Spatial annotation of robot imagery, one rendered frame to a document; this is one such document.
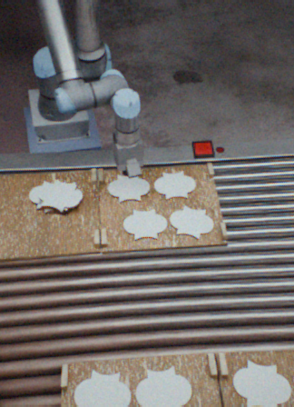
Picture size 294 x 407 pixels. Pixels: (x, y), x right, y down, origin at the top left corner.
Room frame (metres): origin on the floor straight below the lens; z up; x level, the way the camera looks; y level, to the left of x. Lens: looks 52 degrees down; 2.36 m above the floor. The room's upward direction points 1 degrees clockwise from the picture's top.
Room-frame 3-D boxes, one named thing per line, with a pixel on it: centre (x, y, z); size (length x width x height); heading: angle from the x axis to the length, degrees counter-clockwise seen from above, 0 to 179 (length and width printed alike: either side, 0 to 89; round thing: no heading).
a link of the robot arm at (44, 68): (1.59, 0.33, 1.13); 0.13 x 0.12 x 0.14; 110
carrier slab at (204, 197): (1.15, -0.05, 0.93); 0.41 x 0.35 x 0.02; 95
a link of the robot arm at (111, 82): (1.31, 0.11, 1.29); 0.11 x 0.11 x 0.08; 20
